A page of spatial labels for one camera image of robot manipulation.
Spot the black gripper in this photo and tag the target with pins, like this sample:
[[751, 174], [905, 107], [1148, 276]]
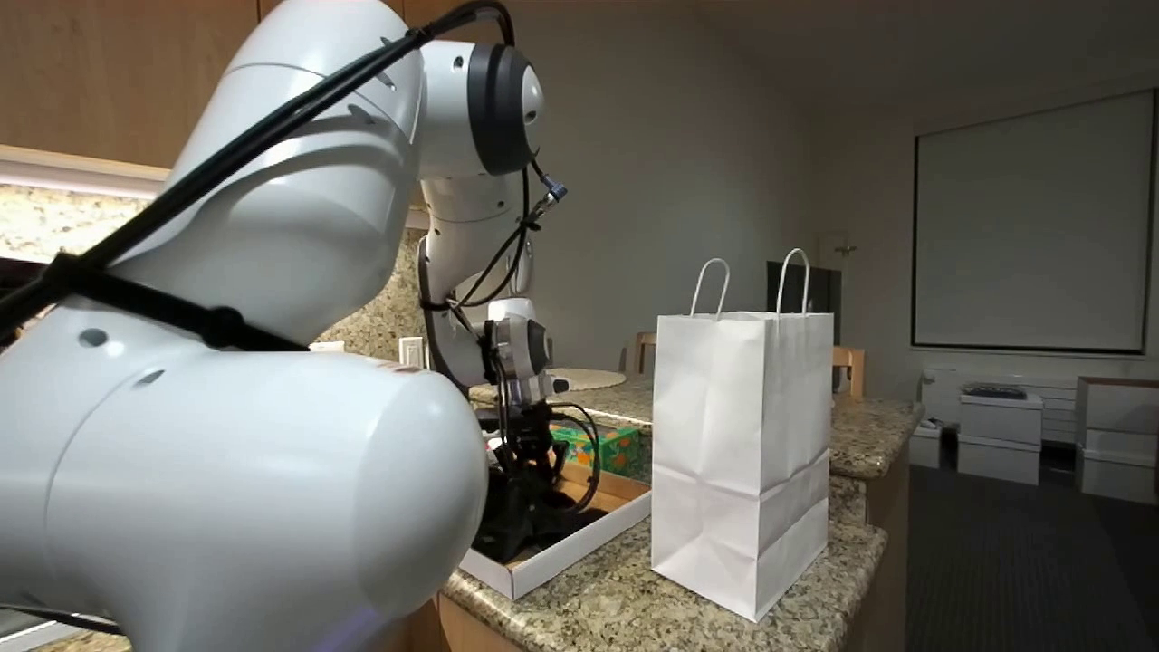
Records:
[[522, 425]]

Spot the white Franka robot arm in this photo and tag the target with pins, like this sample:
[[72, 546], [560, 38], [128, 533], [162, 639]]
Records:
[[241, 482]]

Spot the white paper bag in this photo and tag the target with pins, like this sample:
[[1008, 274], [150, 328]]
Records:
[[735, 457]]

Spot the white shallow tray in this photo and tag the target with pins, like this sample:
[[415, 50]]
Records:
[[557, 558]]

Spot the green patterned tissue box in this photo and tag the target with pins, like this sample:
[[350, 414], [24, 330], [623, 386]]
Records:
[[622, 449]]

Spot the black flat screen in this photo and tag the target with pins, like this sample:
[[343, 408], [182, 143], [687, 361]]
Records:
[[823, 290]]

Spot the small white storage box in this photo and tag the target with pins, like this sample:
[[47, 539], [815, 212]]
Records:
[[925, 442]]

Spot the white projector screen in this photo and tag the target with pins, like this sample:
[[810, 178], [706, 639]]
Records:
[[1035, 224]]

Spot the white drawer cabinet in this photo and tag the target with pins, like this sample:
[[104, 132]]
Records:
[[1119, 441]]

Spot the wooden wall cabinet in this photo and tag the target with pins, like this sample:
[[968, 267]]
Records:
[[94, 74]]

